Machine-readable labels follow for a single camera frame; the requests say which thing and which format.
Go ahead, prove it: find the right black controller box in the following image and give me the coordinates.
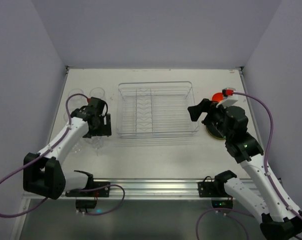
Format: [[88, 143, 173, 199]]
[[211, 199, 233, 209]]

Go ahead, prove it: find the left black controller box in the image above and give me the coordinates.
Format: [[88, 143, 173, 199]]
[[75, 199, 97, 211]]

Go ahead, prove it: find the purple cable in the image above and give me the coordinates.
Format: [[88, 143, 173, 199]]
[[0, 93, 126, 217], [195, 89, 302, 240]]

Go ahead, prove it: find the clear plastic dish rack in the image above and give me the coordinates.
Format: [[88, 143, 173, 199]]
[[116, 81, 199, 139]]

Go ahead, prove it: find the orange plastic bowl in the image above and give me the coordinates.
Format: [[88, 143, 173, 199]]
[[211, 92, 224, 103]]

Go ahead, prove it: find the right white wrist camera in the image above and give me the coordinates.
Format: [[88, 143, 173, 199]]
[[216, 87, 238, 108]]

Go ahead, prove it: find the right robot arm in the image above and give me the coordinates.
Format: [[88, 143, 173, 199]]
[[188, 98, 302, 240]]

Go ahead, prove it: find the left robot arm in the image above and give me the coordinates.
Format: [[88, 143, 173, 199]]
[[23, 97, 112, 200]]

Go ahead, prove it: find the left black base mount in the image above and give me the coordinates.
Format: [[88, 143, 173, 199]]
[[65, 181, 110, 198]]

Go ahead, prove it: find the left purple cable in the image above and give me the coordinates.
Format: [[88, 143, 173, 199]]
[[0, 93, 126, 217]]

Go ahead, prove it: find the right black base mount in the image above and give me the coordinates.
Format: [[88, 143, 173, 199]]
[[197, 176, 220, 198]]

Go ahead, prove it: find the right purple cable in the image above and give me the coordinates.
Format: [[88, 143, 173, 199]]
[[195, 89, 302, 240]]

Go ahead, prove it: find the black controller box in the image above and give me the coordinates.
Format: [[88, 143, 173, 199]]
[[211, 199, 233, 209], [75, 199, 97, 211]]

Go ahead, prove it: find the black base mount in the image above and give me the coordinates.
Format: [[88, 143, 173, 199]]
[[197, 176, 220, 198], [65, 181, 110, 198]]

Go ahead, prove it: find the yellow patterned plate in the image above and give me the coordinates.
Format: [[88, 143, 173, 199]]
[[205, 125, 224, 140]]

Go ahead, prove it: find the aluminium front rail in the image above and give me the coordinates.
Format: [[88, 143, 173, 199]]
[[24, 178, 264, 201]]

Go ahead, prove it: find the clear glass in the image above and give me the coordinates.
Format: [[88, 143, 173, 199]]
[[89, 87, 105, 100], [84, 136, 104, 150], [63, 112, 69, 123], [68, 88, 87, 108], [71, 141, 83, 153]]

